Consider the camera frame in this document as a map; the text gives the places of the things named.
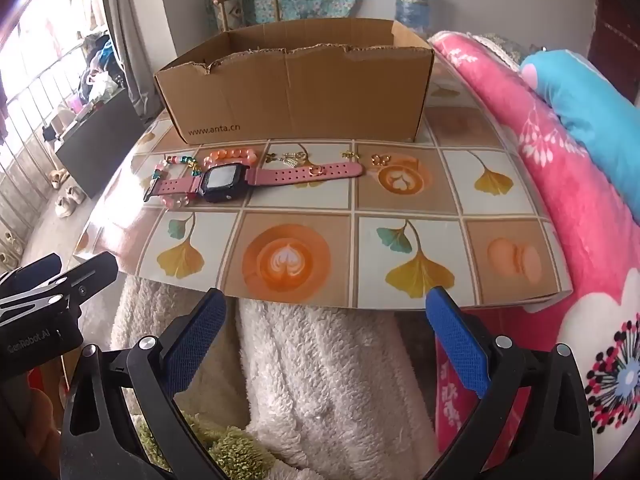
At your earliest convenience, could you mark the pink floral blanket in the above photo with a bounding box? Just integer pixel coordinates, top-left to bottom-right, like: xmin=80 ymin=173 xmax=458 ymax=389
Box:
xmin=429 ymin=30 xmax=640 ymax=480

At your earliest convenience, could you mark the blue plush pillow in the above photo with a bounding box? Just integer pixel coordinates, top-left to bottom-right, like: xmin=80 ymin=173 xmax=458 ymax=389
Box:
xmin=520 ymin=49 xmax=640 ymax=202

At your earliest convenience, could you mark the brown cardboard box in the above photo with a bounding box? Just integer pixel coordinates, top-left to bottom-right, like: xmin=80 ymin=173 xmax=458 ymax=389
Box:
xmin=154 ymin=19 xmax=434 ymax=145

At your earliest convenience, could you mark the pile of clutter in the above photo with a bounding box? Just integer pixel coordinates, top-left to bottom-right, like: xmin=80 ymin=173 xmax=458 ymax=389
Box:
xmin=75 ymin=30 xmax=127 ymax=107

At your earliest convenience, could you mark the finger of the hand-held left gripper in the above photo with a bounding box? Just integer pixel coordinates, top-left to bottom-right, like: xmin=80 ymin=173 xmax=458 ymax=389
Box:
xmin=0 ymin=251 xmax=120 ymax=324
xmin=0 ymin=254 xmax=63 ymax=302

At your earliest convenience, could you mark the gold pendant brooch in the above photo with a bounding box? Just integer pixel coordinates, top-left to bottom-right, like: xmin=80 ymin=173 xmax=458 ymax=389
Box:
xmin=265 ymin=149 xmax=309 ymax=169

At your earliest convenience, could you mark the white fleece blanket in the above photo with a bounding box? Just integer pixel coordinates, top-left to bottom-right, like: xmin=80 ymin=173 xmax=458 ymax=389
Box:
xmin=111 ymin=275 xmax=442 ymax=480

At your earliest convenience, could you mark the dark cabinet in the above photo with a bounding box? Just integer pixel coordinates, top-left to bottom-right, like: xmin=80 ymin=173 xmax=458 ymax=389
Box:
xmin=54 ymin=87 xmax=146 ymax=200

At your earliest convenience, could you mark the dark red door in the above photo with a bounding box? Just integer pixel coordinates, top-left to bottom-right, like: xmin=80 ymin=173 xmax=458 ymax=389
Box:
xmin=592 ymin=0 xmax=640 ymax=62

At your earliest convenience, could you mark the metal window railing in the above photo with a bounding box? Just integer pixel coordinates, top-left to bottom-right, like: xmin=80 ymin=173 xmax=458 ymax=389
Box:
xmin=0 ymin=35 xmax=108 ymax=281

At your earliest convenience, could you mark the blue water bottle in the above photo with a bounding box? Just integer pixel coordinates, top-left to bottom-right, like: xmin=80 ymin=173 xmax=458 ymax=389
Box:
xmin=396 ymin=0 xmax=432 ymax=39

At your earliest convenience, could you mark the peach bead bracelet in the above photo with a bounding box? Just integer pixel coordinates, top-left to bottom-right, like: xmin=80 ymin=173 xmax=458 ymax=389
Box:
xmin=202 ymin=147 xmax=259 ymax=167

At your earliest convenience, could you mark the pink strap smart watch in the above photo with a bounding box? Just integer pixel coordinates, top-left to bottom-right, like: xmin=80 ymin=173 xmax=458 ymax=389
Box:
xmin=142 ymin=160 xmax=364 ymax=204

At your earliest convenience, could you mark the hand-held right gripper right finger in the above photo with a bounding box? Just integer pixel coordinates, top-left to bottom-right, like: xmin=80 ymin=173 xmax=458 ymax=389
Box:
xmin=422 ymin=285 xmax=593 ymax=480

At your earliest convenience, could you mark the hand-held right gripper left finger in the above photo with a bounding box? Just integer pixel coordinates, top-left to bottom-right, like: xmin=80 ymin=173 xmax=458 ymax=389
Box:
xmin=60 ymin=287 xmax=228 ymax=480

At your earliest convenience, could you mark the grey knit cushion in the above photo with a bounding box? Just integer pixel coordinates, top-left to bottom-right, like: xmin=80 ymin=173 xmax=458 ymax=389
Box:
xmin=477 ymin=32 xmax=533 ymax=63

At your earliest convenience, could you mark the green fluffy cloth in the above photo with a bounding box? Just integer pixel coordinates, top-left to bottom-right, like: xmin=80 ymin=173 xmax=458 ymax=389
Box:
xmin=134 ymin=407 xmax=279 ymax=480

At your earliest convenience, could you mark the grey curtain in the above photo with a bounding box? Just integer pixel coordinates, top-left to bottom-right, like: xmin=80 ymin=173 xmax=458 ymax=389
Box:
xmin=99 ymin=0 xmax=153 ymax=111

